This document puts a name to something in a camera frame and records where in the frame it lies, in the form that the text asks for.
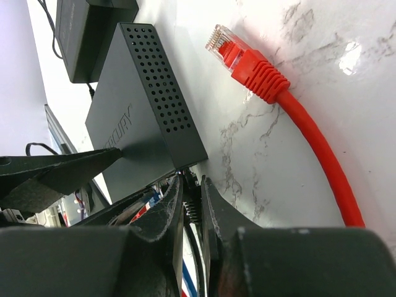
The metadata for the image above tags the black network switch box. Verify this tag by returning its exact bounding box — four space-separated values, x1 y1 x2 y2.
85 22 208 202

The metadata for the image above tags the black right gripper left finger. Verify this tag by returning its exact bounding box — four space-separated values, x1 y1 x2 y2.
1 176 183 296

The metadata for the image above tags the black ethernet cable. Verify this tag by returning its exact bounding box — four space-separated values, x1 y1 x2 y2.
181 170 205 297

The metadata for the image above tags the red ethernet cable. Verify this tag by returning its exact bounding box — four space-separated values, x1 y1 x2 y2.
204 24 366 229

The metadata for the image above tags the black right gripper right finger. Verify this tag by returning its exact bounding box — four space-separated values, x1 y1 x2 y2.
201 177 395 296

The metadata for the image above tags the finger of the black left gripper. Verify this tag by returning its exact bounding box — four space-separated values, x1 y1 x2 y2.
1 148 122 213

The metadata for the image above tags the black power adapter brick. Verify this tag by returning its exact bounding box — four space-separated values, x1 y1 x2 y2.
55 0 139 84

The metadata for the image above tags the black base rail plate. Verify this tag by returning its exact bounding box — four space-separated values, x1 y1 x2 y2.
44 104 110 216

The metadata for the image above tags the thin black power cord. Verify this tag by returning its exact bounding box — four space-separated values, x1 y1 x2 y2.
37 0 97 100

